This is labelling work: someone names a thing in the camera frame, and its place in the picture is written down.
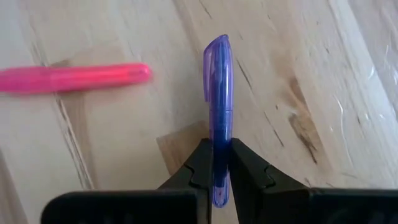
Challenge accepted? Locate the purple translucent highlighter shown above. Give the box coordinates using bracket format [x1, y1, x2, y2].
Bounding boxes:
[203, 34, 234, 208]

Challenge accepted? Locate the pink translucent highlighter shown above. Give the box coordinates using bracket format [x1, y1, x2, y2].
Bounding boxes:
[0, 63, 154, 95]

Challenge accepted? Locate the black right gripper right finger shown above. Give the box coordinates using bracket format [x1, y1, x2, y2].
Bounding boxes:
[228, 138, 398, 224]

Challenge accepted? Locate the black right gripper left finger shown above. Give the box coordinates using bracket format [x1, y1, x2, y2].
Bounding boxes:
[40, 138, 214, 224]

